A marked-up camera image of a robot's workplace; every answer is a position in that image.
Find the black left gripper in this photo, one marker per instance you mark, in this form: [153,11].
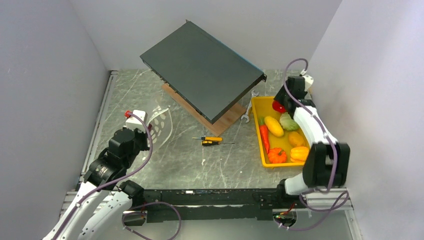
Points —
[144,137]

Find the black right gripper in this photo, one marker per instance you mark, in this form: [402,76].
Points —
[280,97]

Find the red toy bell pepper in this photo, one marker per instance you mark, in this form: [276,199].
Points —
[278,107]

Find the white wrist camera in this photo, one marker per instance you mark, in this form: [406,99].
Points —
[308,80]
[133,118]

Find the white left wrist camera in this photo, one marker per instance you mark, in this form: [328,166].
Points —
[133,118]

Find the yellow plastic tray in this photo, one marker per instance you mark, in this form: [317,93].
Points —
[262,107]

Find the orange toy carrot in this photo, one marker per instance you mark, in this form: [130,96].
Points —
[264,134]

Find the orange toy fruit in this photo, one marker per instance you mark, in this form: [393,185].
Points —
[295,139]

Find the silver open-end wrench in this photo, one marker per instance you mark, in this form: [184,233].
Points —
[246,115]

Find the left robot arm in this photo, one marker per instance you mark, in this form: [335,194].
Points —
[106,192]

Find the yellow handled screwdriver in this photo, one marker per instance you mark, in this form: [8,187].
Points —
[209,138]

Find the dark grey server chassis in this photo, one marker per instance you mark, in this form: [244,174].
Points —
[204,71]

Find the green toy cabbage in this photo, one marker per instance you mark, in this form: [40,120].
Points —
[287,123]

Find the orange toy pumpkin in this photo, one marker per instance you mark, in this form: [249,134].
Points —
[277,156]

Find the clear dotted zip bag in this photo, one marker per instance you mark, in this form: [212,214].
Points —
[160,126]

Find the aluminium side rail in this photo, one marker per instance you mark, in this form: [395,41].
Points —
[99,123]

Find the wooden board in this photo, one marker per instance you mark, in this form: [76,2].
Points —
[216,128]

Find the yellow toy bell pepper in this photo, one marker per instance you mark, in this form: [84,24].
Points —
[299,154]

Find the black yellow screwdriver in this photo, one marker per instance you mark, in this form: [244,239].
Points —
[207,143]

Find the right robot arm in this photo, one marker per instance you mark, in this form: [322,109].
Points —
[327,161]

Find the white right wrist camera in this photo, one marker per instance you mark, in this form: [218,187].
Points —
[308,80]

